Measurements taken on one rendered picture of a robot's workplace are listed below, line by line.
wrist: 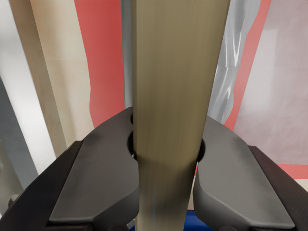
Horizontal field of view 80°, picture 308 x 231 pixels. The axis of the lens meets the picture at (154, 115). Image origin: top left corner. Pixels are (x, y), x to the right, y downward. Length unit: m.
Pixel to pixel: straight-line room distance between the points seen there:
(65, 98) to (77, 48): 0.08
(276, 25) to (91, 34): 0.22
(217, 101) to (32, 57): 0.24
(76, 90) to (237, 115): 0.24
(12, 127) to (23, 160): 0.35
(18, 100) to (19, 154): 1.68
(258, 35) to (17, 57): 0.28
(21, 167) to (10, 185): 1.69
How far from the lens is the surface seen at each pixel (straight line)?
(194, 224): 0.40
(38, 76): 0.27
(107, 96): 0.28
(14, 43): 0.26
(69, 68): 0.28
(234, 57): 0.27
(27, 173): 2.10
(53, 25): 0.27
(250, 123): 0.32
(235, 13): 0.26
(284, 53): 0.30
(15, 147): 1.93
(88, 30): 0.26
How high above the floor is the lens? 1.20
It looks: 61 degrees down
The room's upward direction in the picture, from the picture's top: 180 degrees counter-clockwise
